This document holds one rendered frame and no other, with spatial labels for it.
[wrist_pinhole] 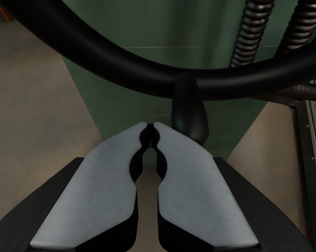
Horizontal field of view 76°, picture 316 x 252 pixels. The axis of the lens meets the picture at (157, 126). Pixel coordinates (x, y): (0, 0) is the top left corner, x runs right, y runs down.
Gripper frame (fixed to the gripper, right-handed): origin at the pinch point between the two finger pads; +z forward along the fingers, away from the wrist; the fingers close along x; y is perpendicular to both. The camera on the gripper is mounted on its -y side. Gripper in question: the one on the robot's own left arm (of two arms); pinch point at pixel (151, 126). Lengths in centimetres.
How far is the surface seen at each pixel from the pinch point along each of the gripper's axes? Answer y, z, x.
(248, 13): -6.2, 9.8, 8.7
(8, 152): 47, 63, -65
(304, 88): 2.7, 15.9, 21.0
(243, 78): -1.5, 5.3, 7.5
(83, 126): 40, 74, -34
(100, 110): 14.8, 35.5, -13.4
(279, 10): -6.8, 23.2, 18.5
